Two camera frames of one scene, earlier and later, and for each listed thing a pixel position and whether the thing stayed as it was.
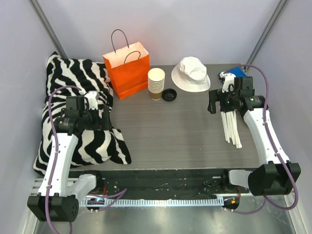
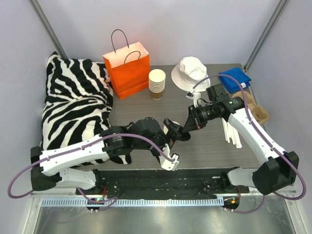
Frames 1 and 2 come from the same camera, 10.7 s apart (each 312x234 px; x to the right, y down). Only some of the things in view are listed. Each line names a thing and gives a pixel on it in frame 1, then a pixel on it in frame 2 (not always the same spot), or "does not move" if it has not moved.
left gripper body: (105, 119) to (169, 127)
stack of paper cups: (156, 78) does not move
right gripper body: (213, 102) to (193, 116)
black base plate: (162, 184) does not move
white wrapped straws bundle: (231, 127) does not move
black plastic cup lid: (169, 94) to (185, 136)
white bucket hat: (190, 75) does not move
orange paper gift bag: (129, 70) does not move
